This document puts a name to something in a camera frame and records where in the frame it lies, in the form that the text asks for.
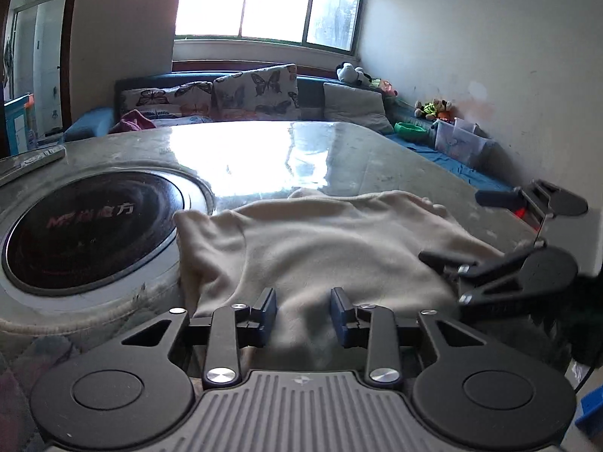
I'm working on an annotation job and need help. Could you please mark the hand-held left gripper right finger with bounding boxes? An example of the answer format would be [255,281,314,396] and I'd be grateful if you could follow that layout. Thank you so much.
[330,287,491,388]

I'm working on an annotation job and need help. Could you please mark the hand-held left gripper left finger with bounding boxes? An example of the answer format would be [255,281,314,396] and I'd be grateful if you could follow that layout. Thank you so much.
[120,287,279,389]

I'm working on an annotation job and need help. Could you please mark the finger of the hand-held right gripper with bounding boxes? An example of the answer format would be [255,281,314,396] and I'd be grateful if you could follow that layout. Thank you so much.
[475,180,557,232]
[418,247,538,323]

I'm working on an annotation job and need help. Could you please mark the cream fleece pants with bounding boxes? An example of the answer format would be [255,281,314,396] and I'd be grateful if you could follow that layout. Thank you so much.
[174,188,519,359]

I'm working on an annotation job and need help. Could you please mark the red plastic stool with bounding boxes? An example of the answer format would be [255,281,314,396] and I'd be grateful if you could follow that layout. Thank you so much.
[513,205,540,234]

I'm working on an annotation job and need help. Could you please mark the blue sofa sheet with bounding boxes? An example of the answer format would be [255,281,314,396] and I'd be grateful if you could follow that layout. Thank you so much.
[384,132,523,194]

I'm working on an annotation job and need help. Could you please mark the clear plastic storage box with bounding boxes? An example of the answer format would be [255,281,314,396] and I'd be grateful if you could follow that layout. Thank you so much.
[433,118,491,168]

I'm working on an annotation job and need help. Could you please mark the green plastic bowl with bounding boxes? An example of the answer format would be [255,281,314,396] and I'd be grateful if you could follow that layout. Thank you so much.
[395,121,429,141]

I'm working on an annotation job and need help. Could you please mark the brown and green plush toys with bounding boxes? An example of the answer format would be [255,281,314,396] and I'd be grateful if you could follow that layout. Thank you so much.
[415,99,455,121]

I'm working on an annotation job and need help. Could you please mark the plain grey cushion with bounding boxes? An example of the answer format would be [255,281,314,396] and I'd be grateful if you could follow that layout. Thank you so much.
[323,81,394,135]

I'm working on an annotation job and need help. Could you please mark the blue plastic object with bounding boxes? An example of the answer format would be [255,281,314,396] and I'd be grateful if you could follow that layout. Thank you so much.
[579,383,603,438]

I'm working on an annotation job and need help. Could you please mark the panda plush toy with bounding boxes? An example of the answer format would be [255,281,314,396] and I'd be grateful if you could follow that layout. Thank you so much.
[335,62,373,86]

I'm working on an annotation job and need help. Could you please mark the round black induction cooktop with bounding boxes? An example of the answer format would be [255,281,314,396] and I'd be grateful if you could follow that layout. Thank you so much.
[0,169,217,314]

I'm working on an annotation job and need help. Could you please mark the square butterfly print cushion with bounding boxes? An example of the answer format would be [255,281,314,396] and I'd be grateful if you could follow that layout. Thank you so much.
[211,63,302,122]

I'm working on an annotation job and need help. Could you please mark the pink crumpled cloth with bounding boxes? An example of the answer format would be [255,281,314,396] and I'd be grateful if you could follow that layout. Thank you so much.
[109,109,156,133]

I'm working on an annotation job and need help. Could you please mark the long butterfly print cushion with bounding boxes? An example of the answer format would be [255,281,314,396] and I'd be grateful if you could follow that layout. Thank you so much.
[118,81,215,123]

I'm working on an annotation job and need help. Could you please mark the grey quilted star table cover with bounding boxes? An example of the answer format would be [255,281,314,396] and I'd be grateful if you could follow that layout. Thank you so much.
[0,120,585,452]

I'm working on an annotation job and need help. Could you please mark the blue corner sofa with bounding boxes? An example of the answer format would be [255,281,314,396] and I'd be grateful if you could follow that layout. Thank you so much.
[63,72,526,194]

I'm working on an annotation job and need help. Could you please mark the grey remote control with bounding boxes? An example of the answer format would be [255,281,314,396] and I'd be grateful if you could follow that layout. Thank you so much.
[0,145,67,186]

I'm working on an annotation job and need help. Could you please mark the green framed window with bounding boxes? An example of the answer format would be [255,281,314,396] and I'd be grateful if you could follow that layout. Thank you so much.
[174,0,368,52]

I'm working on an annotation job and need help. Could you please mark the light blue toy cabinet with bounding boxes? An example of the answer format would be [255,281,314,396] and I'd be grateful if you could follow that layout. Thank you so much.
[4,94,38,156]

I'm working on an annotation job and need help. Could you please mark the dark brown door frame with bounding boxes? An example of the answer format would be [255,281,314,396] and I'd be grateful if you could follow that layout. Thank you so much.
[0,0,83,144]

